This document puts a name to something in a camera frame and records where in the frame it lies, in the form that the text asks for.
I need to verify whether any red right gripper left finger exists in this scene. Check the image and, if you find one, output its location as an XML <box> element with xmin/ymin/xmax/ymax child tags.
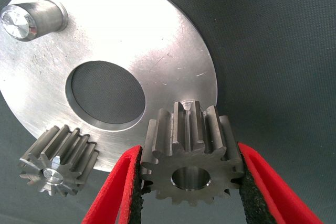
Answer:
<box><xmin>81</xmin><ymin>145</ymin><xmax>145</xmax><ymax>224</ymax></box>

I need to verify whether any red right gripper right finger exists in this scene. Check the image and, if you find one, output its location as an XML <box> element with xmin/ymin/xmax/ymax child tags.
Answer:
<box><xmin>237</xmin><ymin>142</ymin><xmax>325</xmax><ymax>224</ymax></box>

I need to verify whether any small steel planetary gear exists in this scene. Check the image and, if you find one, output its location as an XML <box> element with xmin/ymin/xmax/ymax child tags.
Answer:
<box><xmin>140</xmin><ymin>100</ymin><xmax>245</xmax><ymax>207</ymax></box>
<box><xmin>17</xmin><ymin>125</ymin><xmax>100</xmax><ymax>197</ymax></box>

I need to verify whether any round metal carrier plate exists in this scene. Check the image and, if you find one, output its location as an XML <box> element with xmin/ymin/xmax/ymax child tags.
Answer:
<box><xmin>0</xmin><ymin>0</ymin><xmax>218</xmax><ymax>174</ymax></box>

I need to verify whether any dark grey table cloth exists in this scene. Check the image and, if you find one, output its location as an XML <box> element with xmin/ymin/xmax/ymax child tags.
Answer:
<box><xmin>0</xmin><ymin>0</ymin><xmax>336</xmax><ymax>224</ymax></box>

